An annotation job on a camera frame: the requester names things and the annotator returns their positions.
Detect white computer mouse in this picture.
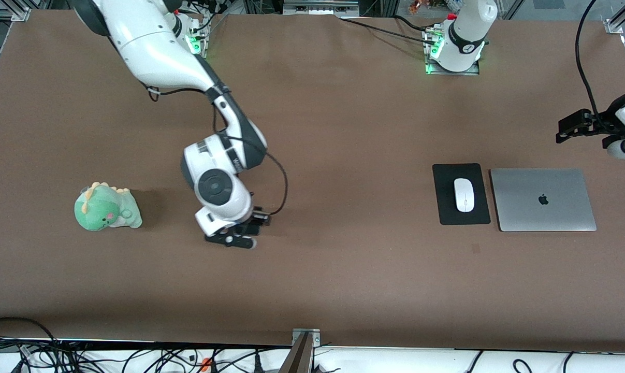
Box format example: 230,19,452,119
454,178,475,213

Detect black mouse pad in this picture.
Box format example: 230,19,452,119
432,163,492,226

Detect silver closed laptop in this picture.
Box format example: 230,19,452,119
489,167,598,232

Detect green plush dinosaur toy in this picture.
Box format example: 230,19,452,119
74,181,143,232

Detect grey control box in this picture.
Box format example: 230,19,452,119
282,0,360,16

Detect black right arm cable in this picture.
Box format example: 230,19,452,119
146,85,289,216

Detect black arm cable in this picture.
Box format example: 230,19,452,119
146,85,289,216
575,0,611,131

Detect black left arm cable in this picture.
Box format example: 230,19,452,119
575,0,611,131

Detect aluminium frame profile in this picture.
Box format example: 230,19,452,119
604,0,625,35
0,0,32,22

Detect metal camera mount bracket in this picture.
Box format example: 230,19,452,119
279,328,322,373

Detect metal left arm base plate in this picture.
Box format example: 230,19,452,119
423,26,482,76

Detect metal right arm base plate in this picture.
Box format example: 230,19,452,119
185,21,209,59

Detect black cable on table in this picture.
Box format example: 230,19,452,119
340,16,438,47

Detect black looped floor cable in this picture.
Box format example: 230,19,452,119
0,317,60,373

